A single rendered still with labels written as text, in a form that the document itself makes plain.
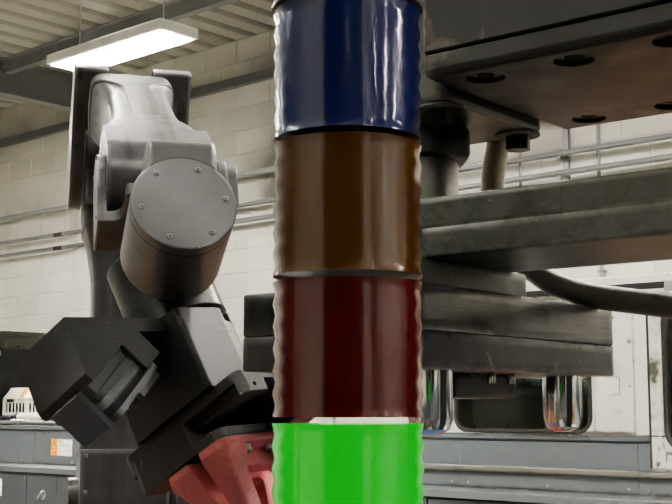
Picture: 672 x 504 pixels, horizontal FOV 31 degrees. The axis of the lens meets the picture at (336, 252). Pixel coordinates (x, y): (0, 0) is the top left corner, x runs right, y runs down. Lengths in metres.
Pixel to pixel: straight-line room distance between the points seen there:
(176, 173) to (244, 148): 9.60
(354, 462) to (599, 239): 0.24
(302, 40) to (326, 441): 0.10
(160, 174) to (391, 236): 0.37
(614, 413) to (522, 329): 5.10
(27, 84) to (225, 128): 2.09
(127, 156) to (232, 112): 9.70
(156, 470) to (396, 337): 0.41
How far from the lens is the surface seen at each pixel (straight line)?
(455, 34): 0.53
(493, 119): 0.59
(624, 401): 5.65
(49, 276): 12.23
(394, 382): 0.29
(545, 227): 0.52
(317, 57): 0.30
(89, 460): 0.94
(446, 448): 6.17
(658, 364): 5.52
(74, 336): 0.63
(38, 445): 8.74
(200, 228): 0.64
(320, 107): 0.30
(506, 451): 5.96
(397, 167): 0.30
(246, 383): 0.65
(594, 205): 0.51
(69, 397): 0.64
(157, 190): 0.65
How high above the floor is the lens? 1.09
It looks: 7 degrees up
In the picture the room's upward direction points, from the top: straight up
